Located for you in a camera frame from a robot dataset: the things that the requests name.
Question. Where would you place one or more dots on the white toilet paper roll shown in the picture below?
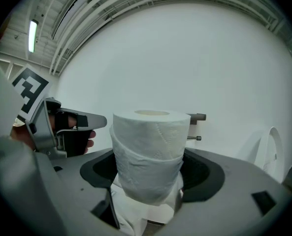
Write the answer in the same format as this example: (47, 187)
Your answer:
(148, 156)

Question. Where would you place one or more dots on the lit tube light fixture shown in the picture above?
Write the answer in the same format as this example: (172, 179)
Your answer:
(33, 36)

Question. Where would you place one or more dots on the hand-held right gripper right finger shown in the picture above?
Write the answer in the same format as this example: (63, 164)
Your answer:
(236, 181)

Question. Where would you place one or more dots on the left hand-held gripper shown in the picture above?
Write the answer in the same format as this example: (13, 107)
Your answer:
(30, 87)

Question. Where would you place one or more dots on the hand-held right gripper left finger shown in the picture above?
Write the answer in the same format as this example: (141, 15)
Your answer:
(69, 178)

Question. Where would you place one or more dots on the metal toilet paper holder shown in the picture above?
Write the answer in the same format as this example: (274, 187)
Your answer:
(198, 117)

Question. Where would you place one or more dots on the unlit long light fixture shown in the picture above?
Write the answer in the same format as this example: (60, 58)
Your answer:
(67, 13)

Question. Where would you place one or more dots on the person's left forearm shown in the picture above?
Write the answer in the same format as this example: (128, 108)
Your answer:
(20, 134)

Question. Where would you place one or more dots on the person's left hand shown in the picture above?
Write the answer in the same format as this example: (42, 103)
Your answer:
(74, 141)

